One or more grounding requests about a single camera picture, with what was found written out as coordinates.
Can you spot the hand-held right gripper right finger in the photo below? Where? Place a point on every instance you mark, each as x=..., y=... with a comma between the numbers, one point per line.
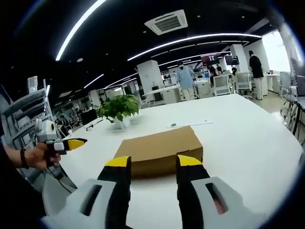
x=205, y=198

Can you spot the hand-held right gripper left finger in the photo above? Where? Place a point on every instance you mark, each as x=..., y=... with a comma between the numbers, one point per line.
x=95, y=198

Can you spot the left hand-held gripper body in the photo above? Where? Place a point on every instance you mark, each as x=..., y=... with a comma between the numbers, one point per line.
x=47, y=134

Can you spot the brown cardboard shoe box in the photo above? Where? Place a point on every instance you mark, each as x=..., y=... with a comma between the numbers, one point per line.
x=158, y=150

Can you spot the person's left hand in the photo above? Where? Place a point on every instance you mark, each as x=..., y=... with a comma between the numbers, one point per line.
x=39, y=157

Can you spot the grey metal shelf rack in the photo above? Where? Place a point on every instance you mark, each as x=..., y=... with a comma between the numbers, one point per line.
x=26, y=112

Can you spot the black wristband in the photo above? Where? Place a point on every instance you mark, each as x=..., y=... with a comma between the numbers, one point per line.
x=23, y=158

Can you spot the white plant pot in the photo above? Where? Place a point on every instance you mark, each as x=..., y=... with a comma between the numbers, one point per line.
x=121, y=122

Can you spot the green potted plant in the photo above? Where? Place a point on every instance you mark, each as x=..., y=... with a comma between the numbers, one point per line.
x=119, y=107

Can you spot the white square pillar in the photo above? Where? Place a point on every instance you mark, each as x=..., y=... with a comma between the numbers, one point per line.
x=150, y=76

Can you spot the white office desk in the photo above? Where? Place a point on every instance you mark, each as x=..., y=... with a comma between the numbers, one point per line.
x=164, y=94

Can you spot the long ceiling light strip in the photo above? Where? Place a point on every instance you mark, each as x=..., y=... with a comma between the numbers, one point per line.
x=76, y=26
x=190, y=43

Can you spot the white mesh office chair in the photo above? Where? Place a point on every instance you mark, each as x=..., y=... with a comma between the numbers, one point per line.
x=243, y=82
x=222, y=85

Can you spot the ceiling air conditioner vent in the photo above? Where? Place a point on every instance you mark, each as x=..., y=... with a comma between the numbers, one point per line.
x=166, y=22

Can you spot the wall screen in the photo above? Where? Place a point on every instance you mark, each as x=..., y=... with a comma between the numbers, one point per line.
x=231, y=59

